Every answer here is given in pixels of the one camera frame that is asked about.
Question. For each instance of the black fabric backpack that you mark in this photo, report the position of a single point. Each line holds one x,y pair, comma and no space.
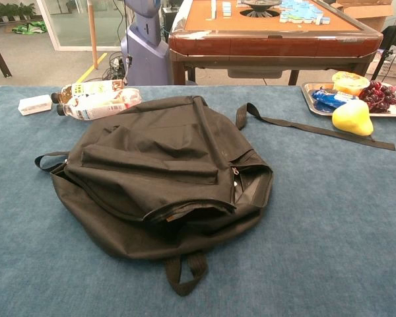
151,148

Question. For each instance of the drink bottle red white label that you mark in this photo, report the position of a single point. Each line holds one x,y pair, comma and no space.
99,105

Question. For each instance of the metal tray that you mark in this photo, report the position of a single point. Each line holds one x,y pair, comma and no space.
307,95

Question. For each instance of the blue table cloth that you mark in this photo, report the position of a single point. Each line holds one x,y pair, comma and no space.
316,214

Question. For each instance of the brown mahjong table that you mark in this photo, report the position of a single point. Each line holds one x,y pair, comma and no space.
267,46

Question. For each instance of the tea bottle green label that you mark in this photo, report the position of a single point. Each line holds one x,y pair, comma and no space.
85,88

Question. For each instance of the blue biscuit packet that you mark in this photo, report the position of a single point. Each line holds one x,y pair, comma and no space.
326,97

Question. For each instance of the yellow pear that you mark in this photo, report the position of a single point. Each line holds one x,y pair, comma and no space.
351,117

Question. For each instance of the wooden pole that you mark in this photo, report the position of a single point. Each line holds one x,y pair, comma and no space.
92,33

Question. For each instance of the black mahjong dice dome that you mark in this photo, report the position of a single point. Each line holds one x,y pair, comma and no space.
260,6

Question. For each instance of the orange jelly cup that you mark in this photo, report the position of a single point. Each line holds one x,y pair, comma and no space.
349,84

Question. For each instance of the small white box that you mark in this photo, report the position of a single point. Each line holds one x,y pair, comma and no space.
34,105

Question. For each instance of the white framed glass partition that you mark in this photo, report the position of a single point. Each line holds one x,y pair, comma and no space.
72,23

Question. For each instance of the dark red grapes bunch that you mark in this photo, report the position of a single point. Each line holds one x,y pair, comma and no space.
376,94

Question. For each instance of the green cloth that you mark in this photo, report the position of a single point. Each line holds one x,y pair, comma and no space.
29,27

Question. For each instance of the cardboard box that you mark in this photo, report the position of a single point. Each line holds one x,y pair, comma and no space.
373,16

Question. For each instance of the green potted plants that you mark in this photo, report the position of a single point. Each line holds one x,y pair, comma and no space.
10,10

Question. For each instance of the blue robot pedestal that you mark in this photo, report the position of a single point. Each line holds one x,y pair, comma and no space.
145,56

